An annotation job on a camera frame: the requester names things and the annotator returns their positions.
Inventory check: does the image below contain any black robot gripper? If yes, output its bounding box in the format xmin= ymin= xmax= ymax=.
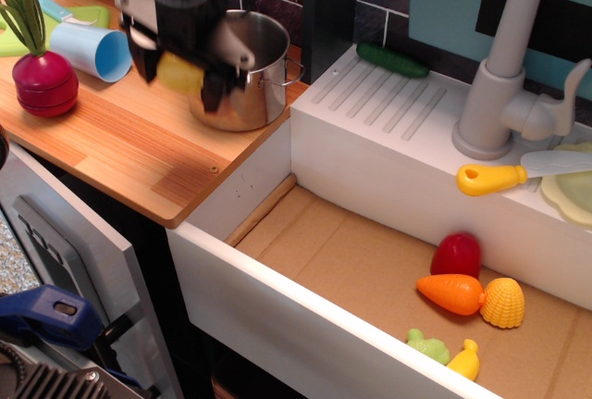
xmin=115 ymin=0 xmax=253 ymax=113

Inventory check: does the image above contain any yellow handled toy knife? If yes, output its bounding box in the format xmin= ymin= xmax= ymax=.
xmin=456 ymin=150 xmax=591 ymax=196

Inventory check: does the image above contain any small yellow toy squash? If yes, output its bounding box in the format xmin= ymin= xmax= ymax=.
xmin=447 ymin=339 xmax=480 ymax=381

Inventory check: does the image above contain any blue clamp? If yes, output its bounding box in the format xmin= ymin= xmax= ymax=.
xmin=1 ymin=284 xmax=104 ymax=351

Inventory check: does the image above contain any light blue toy knife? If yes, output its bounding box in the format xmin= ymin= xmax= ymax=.
xmin=39 ymin=0 xmax=96 ymax=26

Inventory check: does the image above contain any yellow toy potato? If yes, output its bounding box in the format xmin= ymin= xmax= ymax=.
xmin=156 ymin=52 xmax=204 ymax=96

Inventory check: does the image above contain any grey toy faucet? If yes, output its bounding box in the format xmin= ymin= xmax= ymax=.
xmin=452 ymin=0 xmax=591 ymax=160

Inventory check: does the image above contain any white drawer box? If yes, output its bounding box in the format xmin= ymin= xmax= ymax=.
xmin=168 ymin=120 xmax=591 ymax=398

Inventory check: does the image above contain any green cutting board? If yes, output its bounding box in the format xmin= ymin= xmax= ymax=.
xmin=0 ymin=6 xmax=111 ymax=57

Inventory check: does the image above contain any stainless steel pot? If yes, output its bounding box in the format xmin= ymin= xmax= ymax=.
xmin=189 ymin=9 xmax=305 ymax=131

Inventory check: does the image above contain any pale green toy plate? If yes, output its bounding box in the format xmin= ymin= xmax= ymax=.
xmin=540 ymin=141 xmax=592 ymax=227

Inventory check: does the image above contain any red wooden toy radish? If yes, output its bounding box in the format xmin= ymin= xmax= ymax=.
xmin=1 ymin=0 xmax=79 ymax=118

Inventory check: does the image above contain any black metal heat sink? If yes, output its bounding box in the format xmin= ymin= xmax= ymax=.
xmin=1 ymin=342 xmax=157 ymax=398

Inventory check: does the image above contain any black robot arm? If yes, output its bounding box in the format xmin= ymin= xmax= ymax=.
xmin=115 ymin=0 xmax=255 ymax=112

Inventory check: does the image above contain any green toy cucumber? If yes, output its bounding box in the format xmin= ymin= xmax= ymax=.
xmin=356 ymin=43 xmax=430 ymax=78

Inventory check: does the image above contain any orange toy carrot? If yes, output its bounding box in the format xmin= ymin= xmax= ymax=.
xmin=415 ymin=274 xmax=486 ymax=316

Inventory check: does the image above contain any red toy pepper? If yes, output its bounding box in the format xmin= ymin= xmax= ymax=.
xmin=430 ymin=232 xmax=482 ymax=279

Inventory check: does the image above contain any light blue plastic cup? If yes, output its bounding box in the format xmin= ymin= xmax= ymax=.
xmin=50 ymin=23 xmax=132 ymax=83

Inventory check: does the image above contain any green toy lettuce piece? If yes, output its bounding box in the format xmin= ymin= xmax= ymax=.
xmin=406 ymin=328 xmax=450 ymax=365

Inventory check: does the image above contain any yellow toy corn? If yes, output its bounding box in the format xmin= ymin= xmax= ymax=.
xmin=479 ymin=278 xmax=525 ymax=329

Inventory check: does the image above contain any white toy sink unit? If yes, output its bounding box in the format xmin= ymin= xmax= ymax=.
xmin=290 ymin=49 xmax=591 ymax=308

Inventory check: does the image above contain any grey oven door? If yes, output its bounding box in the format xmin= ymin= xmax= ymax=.
xmin=1 ymin=143 xmax=183 ymax=398

